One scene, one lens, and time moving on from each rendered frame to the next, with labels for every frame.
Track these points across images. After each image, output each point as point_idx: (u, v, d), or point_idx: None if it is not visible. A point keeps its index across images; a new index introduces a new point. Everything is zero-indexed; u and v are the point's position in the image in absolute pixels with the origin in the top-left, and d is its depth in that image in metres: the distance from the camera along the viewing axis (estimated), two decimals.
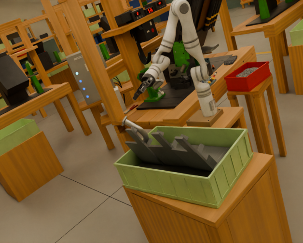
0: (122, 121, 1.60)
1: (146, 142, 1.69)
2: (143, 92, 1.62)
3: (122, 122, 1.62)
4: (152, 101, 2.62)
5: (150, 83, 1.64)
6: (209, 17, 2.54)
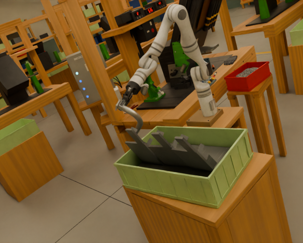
0: (115, 105, 1.57)
1: (146, 142, 1.69)
2: (122, 107, 1.57)
3: (116, 106, 1.59)
4: (152, 101, 2.62)
5: (128, 96, 1.57)
6: (209, 17, 2.54)
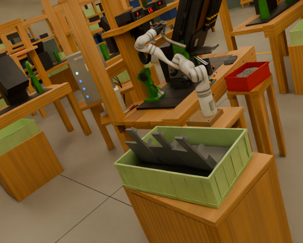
0: (162, 20, 2.49)
1: (146, 142, 1.69)
2: None
3: (163, 21, 2.48)
4: (152, 101, 2.62)
5: (154, 26, 2.49)
6: (209, 17, 2.54)
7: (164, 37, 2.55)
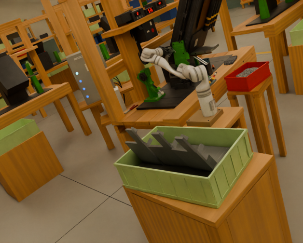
0: (171, 47, 2.66)
1: (146, 142, 1.69)
2: None
3: (172, 48, 2.65)
4: (152, 101, 2.62)
5: None
6: (209, 17, 2.54)
7: None
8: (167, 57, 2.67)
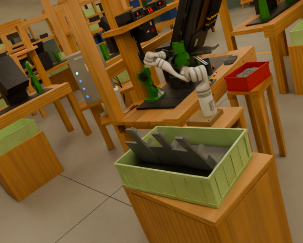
0: (173, 49, 2.65)
1: (146, 142, 1.69)
2: (171, 53, 2.66)
3: (174, 51, 2.64)
4: (152, 101, 2.62)
5: None
6: (209, 17, 2.54)
7: None
8: (170, 60, 2.66)
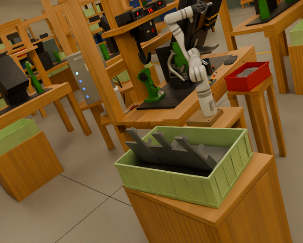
0: (173, 49, 2.65)
1: (146, 142, 1.69)
2: (211, 4, 2.25)
3: (174, 51, 2.64)
4: (152, 101, 2.62)
5: (202, 3, 2.27)
6: (209, 17, 2.54)
7: (169, 66, 2.68)
8: (170, 60, 2.66)
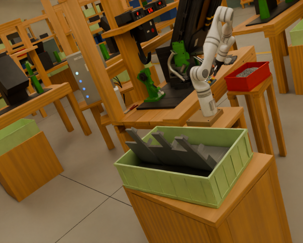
0: (173, 49, 2.65)
1: (146, 142, 1.69)
2: (215, 76, 2.50)
3: (174, 51, 2.64)
4: (152, 101, 2.62)
5: (215, 72, 2.44)
6: (209, 17, 2.54)
7: (169, 66, 2.68)
8: (170, 60, 2.66)
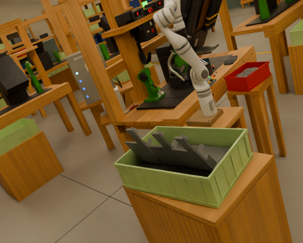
0: (173, 49, 2.65)
1: (146, 142, 1.69)
2: None
3: (174, 51, 2.64)
4: (152, 101, 2.62)
5: None
6: (209, 17, 2.54)
7: (169, 66, 2.68)
8: (170, 60, 2.66)
